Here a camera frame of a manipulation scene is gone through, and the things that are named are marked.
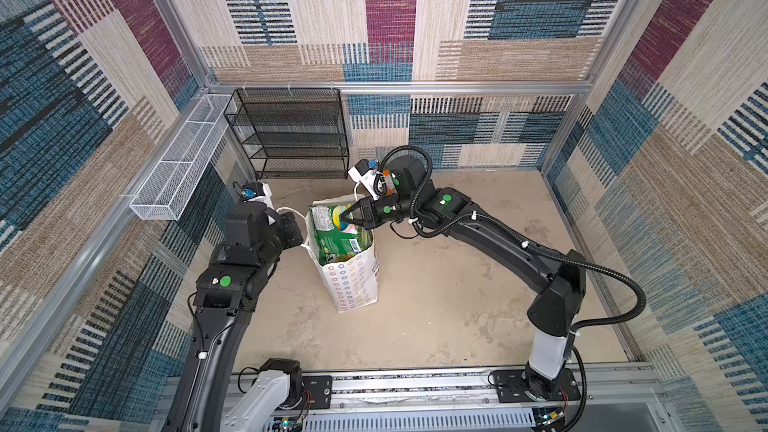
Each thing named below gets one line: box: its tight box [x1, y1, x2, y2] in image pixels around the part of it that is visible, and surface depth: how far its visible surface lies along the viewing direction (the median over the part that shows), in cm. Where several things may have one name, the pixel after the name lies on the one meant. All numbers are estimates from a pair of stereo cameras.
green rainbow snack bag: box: [309, 204, 373, 266], surface depth 72 cm
